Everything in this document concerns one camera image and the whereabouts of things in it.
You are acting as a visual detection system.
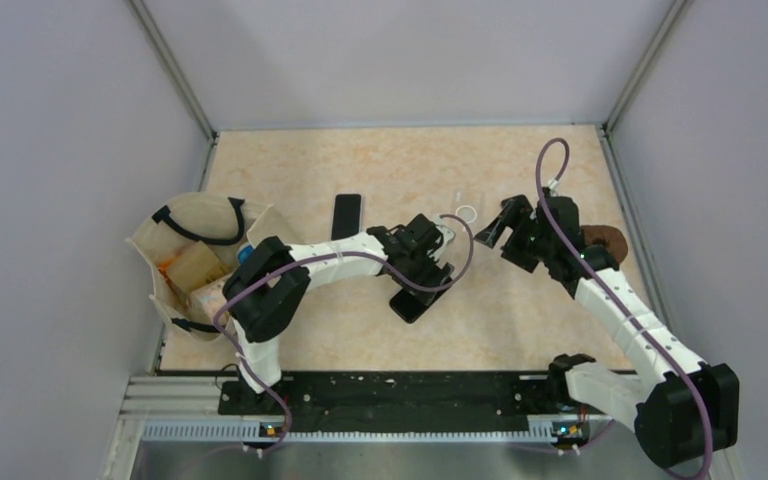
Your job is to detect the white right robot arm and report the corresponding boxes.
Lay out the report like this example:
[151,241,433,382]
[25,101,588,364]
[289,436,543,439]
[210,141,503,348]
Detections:
[474,195,740,468]

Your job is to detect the brown donut on cup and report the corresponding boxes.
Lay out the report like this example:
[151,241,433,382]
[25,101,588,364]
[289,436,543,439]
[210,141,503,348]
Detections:
[581,225,629,263]

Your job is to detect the blue snack packet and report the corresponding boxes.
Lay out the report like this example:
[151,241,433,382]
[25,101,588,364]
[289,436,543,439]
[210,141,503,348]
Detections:
[236,243,255,264]

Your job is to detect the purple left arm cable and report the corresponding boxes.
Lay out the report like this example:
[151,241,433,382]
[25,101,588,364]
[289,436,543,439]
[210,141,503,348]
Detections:
[211,213,475,458]

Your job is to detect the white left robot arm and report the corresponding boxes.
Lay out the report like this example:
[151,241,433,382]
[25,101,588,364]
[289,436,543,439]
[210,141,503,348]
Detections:
[221,214,457,414]

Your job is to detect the lavender phone case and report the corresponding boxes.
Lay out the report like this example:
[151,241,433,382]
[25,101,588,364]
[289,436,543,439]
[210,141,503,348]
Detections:
[330,193,364,241]

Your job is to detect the clear magsafe phone case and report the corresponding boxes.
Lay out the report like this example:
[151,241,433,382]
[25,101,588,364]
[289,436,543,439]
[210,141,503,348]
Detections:
[451,188,484,230]

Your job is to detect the black smartphone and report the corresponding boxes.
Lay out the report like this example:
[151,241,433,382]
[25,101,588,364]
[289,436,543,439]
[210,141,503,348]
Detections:
[332,194,363,240]

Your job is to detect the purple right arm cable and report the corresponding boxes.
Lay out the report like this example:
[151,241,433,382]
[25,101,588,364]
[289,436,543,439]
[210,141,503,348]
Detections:
[534,138,717,480]

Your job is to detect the black phone case with camera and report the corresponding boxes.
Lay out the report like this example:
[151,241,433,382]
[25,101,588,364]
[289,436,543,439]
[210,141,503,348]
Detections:
[388,287,448,324]

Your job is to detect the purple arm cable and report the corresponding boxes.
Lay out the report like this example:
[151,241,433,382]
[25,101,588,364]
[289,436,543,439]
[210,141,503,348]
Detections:
[211,213,475,458]
[534,138,717,480]

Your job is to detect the beige tote bag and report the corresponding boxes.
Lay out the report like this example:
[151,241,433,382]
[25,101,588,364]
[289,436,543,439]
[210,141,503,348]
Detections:
[127,193,298,342]

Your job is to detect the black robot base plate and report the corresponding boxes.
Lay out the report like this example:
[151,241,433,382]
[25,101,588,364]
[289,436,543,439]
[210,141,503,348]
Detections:
[218,371,599,434]

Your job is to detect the aluminium frame rail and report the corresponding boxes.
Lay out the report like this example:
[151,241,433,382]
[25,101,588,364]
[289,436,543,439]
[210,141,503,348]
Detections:
[118,374,723,445]

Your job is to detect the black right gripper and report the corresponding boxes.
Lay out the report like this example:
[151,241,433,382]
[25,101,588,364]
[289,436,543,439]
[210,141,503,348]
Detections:
[476,199,556,273]

